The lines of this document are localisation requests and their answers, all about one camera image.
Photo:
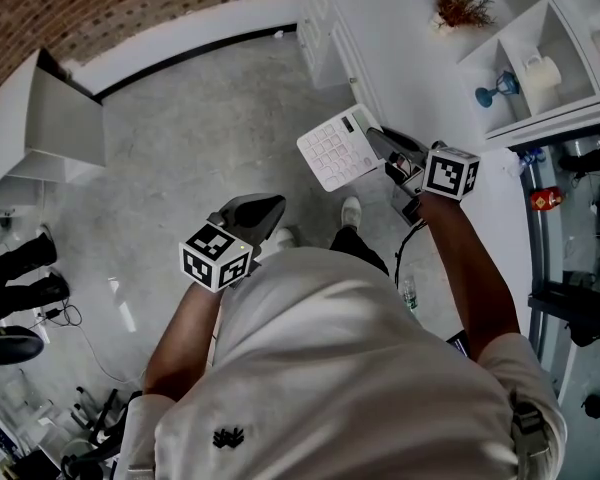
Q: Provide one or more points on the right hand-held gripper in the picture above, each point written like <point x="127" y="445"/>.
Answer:
<point x="447" y="173"/>

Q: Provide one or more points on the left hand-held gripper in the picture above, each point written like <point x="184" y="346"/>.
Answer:
<point x="215" y="258"/>

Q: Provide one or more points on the white calculator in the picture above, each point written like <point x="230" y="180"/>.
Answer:
<point x="332" y="153"/>

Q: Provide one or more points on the person's left forearm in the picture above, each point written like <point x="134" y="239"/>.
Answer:
<point x="182" y="338"/>

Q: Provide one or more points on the person's right forearm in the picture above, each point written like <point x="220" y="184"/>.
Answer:
<point x="475" y="278"/>

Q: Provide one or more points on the person's white left shoe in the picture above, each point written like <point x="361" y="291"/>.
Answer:
<point x="285" y="237"/>

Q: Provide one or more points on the person's white shoe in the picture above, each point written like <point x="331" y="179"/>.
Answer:
<point x="351" y="212"/>
<point x="285" y="237"/>

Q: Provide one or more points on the person's white right shoe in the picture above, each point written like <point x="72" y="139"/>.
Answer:
<point x="351" y="212"/>

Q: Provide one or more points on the person's black trousers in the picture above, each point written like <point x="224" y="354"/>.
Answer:
<point x="357" y="248"/>

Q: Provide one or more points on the blue lantern ornament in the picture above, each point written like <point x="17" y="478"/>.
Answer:
<point x="497" y="90"/>

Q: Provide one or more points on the white drawer cabinet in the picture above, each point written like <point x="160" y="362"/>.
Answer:
<point x="330" y="33"/>

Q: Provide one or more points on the clear plastic water bottle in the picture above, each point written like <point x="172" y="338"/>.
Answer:
<point x="411" y="295"/>

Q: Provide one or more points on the dried brown plant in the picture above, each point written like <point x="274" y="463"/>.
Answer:
<point x="462" y="3"/>

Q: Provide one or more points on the person's white shirt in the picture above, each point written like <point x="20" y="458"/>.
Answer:
<point x="340" y="368"/>

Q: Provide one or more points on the white open shelf unit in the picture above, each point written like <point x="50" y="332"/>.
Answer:
<point x="540" y="43"/>

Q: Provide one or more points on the dark phone with screen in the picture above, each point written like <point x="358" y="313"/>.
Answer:
<point x="459" y="345"/>

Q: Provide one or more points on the black framed glass table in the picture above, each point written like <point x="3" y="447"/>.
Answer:
<point x="580" y="248"/>

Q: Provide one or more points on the white side desk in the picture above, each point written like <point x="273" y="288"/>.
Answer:
<point x="45" y="128"/>

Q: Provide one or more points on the black round stool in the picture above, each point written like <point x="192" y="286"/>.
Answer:
<point x="12" y="345"/>

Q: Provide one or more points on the small black floor object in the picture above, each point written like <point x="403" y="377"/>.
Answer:
<point x="596" y="405"/>

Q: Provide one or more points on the black metal equipment frame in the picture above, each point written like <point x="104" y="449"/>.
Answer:
<point x="102" y="433"/>

